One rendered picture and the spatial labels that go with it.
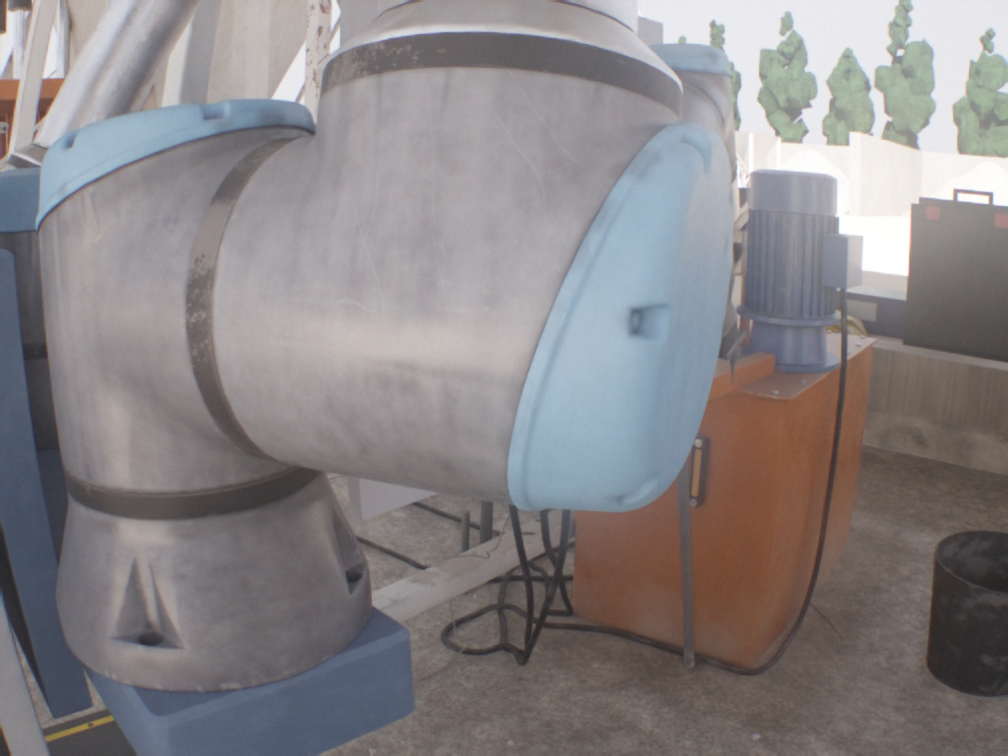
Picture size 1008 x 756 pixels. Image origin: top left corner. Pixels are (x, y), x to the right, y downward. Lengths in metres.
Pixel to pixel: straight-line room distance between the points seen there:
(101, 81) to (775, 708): 1.58
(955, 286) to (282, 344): 3.25
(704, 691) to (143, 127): 1.57
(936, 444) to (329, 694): 3.05
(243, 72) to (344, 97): 3.87
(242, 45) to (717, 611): 3.38
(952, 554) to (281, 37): 4.06
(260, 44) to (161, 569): 3.91
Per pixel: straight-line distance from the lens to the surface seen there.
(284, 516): 0.41
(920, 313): 3.50
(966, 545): 1.99
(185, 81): 1.25
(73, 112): 1.03
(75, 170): 0.39
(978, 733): 1.77
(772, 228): 1.79
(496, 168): 0.27
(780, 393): 1.61
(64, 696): 0.57
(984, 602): 1.74
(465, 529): 2.01
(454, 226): 0.27
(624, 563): 1.87
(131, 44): 1.04
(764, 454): 1.63
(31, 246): 0.82
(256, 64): 4.20
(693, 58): 0.69
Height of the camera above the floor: 1.00
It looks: 14 degrees down
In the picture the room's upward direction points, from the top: straight up
